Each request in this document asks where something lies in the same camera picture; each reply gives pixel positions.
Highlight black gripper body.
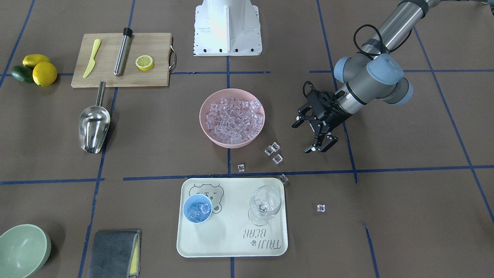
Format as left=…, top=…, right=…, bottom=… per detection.
left=302, top=81, right=351, bottom=132

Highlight steel ice scoop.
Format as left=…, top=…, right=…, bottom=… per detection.
left=79, top=81, right=111, bottom=154

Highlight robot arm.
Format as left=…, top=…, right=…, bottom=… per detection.
left=292, top=0, right=439, bottom=153

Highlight pile of ice cubes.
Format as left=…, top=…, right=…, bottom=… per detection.
left=202, top=96, right=264, bottom=145

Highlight blue plastic cup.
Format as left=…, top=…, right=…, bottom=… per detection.
left=183, top=194, right=212, bottom=223

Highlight ice cubes in cup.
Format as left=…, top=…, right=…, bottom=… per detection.
left=185, top=201, right=212, bottom=223

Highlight pink bowl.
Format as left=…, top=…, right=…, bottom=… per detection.
left=199, top=88, right=266, bottom=148

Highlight clear wine glass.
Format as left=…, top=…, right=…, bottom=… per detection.
left=249, top=185, right=282, bottom=226

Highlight cream bear tray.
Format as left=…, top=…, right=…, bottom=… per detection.
left=176, top=177, right=289, bottom=258

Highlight lemon half slice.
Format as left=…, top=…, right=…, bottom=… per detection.
left=135, top=55, right=155, bottom=71

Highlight wooden cutting board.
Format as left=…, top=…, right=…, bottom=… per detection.
left=71, top=33, right=173, bottom=88

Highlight steel muddler black cap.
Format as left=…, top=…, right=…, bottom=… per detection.
left=113, top=27, right=134, bottom=77

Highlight yellow plastic knife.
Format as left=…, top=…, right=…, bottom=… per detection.
left=83, top=39, right=101, bottom=78

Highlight grey folded cloth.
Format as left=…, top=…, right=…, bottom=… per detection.
left=87, top=229, right=141, bottom=278

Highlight whole yellow lemon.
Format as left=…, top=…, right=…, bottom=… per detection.
left=32, top=62, right=58, bottom=87

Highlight green bowl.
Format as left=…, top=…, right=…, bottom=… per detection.
left=0, top=224, right=51, bottom=278

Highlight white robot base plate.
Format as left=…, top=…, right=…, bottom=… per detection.
left=193, top=0, right=263, bottom=57

